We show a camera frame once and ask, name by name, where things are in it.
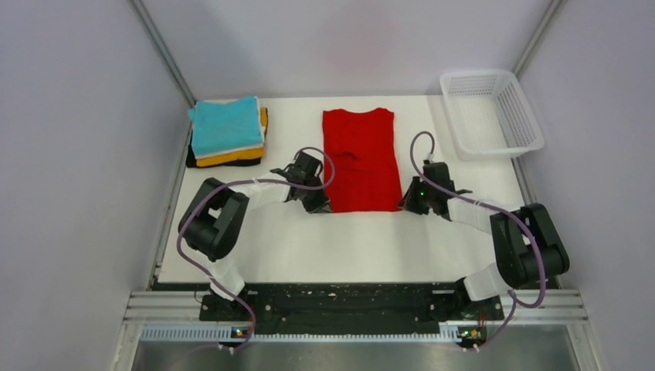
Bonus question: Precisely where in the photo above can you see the red t shirt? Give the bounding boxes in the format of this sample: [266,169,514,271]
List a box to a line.
[322,107,402,213]

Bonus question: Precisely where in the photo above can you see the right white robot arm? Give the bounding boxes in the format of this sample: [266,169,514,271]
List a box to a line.
[398,161,570,318]

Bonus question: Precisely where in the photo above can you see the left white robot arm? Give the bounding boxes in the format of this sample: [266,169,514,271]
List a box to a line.
[176,147,336,320]

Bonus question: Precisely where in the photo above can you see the folded teal t shirt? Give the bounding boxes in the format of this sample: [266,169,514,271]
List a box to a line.
[188,96,264,157]

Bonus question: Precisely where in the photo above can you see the folded yellow t shirt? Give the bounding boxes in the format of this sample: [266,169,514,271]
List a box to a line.
[185,103,269,168]

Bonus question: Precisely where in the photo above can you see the white plastic basket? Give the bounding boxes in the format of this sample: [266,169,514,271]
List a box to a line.
[439,69,545,162]

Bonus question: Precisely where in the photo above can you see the folded black t shirt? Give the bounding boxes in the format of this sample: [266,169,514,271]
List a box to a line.
[185,145,266,168]

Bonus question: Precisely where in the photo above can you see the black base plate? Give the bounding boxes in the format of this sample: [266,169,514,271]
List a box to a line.
[199,283,504,335]

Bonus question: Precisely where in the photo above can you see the aluminium frame rail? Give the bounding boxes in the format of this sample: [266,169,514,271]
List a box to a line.
[123,289,589,325]

